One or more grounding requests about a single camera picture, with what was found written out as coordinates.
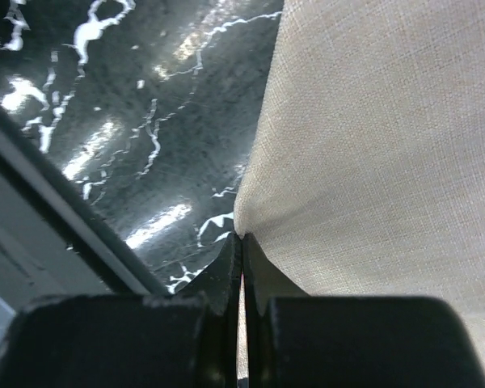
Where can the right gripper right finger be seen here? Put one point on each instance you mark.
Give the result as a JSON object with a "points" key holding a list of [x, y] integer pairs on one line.
{"points": [[298, 340]]}

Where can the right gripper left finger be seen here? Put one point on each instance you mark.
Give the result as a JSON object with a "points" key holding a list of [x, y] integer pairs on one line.
{"points": [[185, 340]]}

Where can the beige cloth napkin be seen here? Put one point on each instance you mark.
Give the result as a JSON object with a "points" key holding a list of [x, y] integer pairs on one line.
{"points": [[367, 173]]}

